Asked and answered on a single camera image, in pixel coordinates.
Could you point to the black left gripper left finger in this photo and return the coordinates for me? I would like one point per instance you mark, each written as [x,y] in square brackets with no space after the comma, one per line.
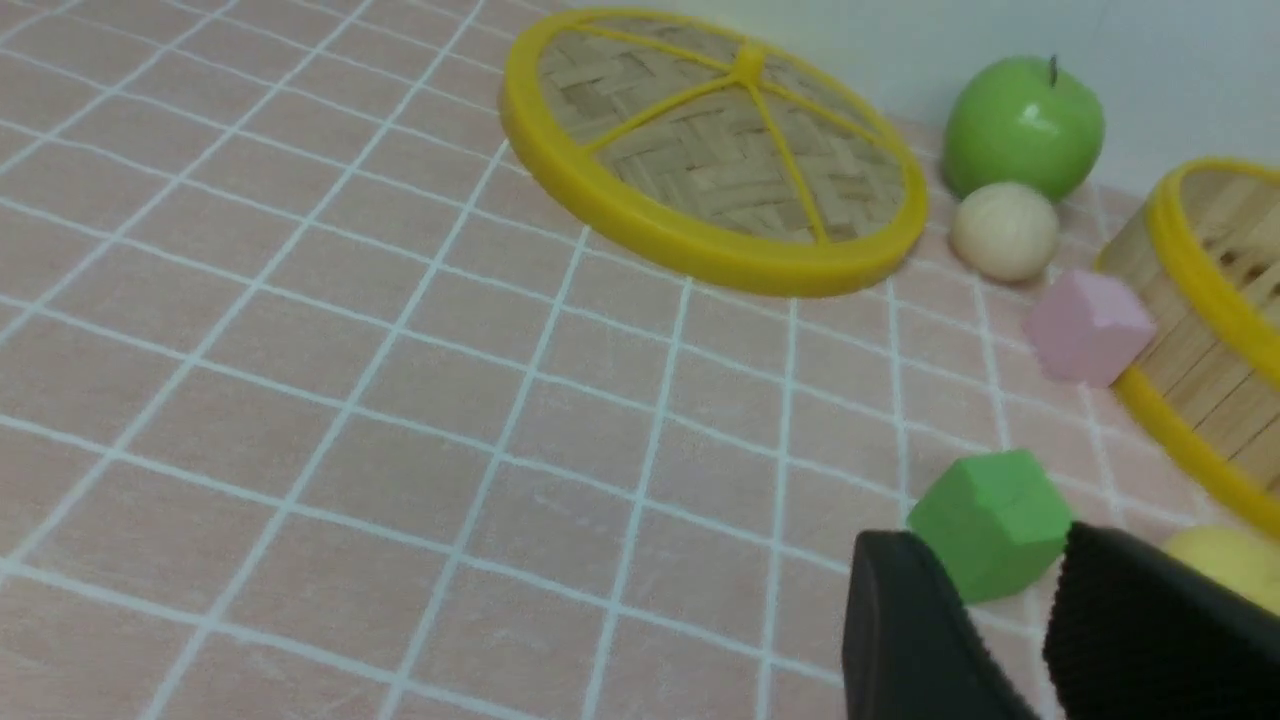
[910,649]

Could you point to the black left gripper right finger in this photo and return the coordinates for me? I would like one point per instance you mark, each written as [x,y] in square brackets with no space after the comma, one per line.
[1135,634]

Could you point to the yellow bun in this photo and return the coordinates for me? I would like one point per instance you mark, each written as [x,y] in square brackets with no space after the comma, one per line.
[1236,558]

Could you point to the white bun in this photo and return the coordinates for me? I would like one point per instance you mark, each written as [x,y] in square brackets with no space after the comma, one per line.
[1007,232]

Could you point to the yellow rimmed bamboo steamer tray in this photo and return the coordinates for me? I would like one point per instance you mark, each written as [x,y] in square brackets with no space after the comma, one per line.
[1201,255]

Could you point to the yellow rimmed bamboo steamer lid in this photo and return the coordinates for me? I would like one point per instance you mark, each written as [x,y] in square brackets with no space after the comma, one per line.
[711,153]

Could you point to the green cube block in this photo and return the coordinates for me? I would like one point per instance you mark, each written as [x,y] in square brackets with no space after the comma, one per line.
[995,521]

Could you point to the pink cube block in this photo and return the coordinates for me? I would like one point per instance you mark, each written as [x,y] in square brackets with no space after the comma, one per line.
[1088,328]

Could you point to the green apple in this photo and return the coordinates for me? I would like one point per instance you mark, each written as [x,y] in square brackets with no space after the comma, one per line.
[1023,119]

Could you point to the pink checkered tablecloth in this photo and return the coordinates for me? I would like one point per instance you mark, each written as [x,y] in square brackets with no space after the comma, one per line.
[316,407]

